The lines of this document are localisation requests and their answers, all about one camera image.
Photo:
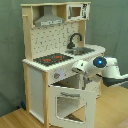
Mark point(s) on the wooden toy kitchen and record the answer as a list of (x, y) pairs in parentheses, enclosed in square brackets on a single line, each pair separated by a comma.
[(47, 40)]

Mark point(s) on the white oven door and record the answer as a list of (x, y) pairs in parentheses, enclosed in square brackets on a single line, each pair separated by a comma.
[(64, 101)]

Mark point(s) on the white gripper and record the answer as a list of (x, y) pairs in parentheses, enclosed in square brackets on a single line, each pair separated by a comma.
[(79, 67)]

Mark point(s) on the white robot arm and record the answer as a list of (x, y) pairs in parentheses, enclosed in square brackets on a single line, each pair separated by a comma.
[(100, 67)]

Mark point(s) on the black toy faucet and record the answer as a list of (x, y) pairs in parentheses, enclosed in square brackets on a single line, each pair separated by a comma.
[(72, 43)]

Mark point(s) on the grey range hood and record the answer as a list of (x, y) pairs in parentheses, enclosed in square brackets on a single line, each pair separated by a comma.
[(48, 18)]

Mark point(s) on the left stove knob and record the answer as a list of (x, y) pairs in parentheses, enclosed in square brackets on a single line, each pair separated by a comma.
[(56, 75)]

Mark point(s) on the black stovetop red burners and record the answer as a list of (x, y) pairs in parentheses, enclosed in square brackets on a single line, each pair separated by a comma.
[(52, 59)]

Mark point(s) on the grey toy sink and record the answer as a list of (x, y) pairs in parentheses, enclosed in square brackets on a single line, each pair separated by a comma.
[(79, 51)]

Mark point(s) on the white microwave door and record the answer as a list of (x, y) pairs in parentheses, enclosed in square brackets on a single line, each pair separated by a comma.
[(77, 11)]

